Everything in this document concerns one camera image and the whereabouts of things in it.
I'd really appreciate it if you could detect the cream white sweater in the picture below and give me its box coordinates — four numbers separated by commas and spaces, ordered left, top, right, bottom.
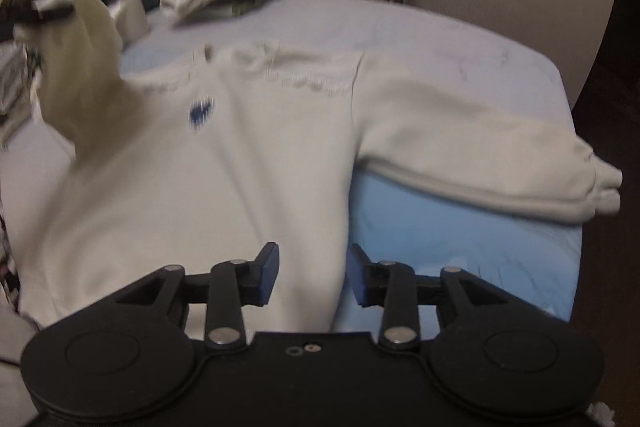
16, 0, 623, 332

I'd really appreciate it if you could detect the pile of folded clothes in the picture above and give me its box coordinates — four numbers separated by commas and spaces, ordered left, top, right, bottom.
0, 41, 41, 147

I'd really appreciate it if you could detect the white cylindrical jug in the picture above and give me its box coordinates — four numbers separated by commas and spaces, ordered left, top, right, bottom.
108, 0, 150, 48

